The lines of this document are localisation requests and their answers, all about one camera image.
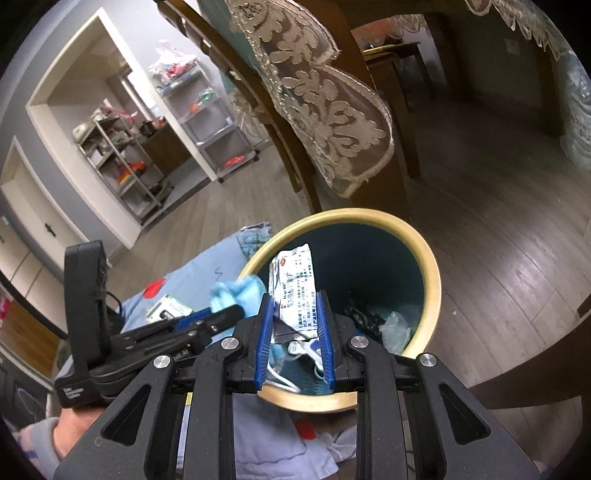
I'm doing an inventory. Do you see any white printed sachet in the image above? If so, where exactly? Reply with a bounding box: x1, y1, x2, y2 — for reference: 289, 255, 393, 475
269, 244, 318, 342

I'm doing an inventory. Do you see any metal storage rack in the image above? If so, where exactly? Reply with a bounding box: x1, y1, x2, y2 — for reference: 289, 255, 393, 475
72, 109, 173, 225

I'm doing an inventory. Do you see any clear plastic water bottle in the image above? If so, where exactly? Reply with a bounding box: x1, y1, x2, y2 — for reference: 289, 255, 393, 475
557, 50, 591, 172

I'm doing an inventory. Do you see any person's left hand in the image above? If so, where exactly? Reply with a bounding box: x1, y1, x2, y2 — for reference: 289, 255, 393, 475
52, 407, 104, 459

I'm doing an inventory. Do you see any grey rolling shelf cart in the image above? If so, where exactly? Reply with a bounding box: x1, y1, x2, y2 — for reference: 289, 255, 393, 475
152, 59, 256, 183

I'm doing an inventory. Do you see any blue face mask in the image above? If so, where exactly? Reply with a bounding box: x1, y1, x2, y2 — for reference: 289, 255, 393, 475
209, 275, 266, 317

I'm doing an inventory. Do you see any light blue patterned tablecloth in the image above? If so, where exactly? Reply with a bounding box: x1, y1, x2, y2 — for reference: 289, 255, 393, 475
115, 222, 362, 480

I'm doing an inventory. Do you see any teal bin yellow rim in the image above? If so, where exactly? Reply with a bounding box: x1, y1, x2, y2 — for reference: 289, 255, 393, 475
236, 208, 443, 414

